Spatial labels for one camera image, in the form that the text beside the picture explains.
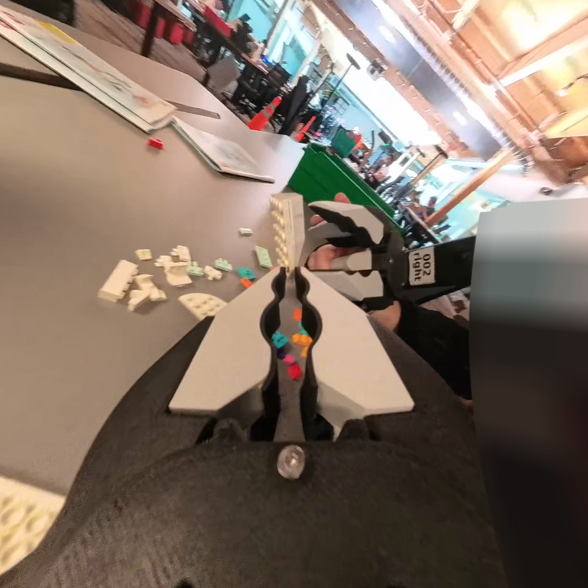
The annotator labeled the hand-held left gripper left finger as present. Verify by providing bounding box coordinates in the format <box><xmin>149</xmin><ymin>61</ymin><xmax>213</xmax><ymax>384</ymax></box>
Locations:
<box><xmin>168</xmin><ymin>268</ymin><xmax>282</xmax><ymax>442</ymax></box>

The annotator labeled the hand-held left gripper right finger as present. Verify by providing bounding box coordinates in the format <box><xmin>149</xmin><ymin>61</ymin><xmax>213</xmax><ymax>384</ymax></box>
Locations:
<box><xmin>295</xmin><ymin>268</ymin><xmax>415</xmax><ymax>442</ymax></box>

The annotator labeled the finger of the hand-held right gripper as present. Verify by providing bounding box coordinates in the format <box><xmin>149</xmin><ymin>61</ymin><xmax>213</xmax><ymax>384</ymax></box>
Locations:
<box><xmin>304</xmin><ymin>222</ymin><xmax>375</xmax><ymax>273</ymax></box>
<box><xmin>309</xmin><ymin>200</ymin><xmax>392</xmax><ymax>259</ymax></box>

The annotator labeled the white half-round toy plate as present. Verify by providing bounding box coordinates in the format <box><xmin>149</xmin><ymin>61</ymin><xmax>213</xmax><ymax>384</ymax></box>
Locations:
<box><xmin>269</xmin><ymin>193</ymin><xmax>307</xmax><ymax>282</ymax></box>
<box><xmin>178</xmin><ymin>293</ymin><xmax>228</xmax><ymax>320</ymax></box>

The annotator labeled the person's right forearm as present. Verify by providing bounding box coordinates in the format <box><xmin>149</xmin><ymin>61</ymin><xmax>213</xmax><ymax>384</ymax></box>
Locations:
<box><xmin>367</xmin><ymin>298</ymin><xmax>475</xmax><ymax>401</ymax></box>

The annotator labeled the person's right hand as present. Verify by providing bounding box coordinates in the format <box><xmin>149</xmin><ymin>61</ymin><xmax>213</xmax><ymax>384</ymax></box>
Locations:
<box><xmin>306</xmin><ymin>243</ymin><xmax>346</xmax><ymax>273</ymax></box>

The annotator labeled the green plastic bin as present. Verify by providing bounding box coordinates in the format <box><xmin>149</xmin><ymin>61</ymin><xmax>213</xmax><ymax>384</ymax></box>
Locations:
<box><xmin>288</xmin><ymin>141</ymin><xmax>406</xmax><ymax>231</ymax></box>
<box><xmin>330</xmin><ymin>126</ymin><xmax>364</xmax><ymax>158</ymax></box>

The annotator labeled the cluster of small white bricks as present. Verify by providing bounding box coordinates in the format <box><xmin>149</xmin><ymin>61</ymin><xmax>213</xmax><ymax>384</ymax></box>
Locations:
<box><xmin>98</xmin><ymin>246</ymin><xmax>224</xmax><ymax>313</ymax></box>

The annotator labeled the toy instruction booklet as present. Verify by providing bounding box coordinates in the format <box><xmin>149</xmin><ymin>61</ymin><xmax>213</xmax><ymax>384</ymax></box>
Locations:
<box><xmin>0</xmin><ymin>5</ymin><xmax>177</xmax><ymax>131</ymax></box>
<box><xmin>169</xmin><ymin>117</ymin><xmax>276</xmax><ymax>184</ymax></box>

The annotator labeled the white wedge toy plate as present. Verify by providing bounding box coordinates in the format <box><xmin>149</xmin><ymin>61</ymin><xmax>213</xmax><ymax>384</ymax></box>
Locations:
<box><xmin>0</xmin><ymin>477</ymin><xmax>66</xmax><ymax>577</ymax></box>

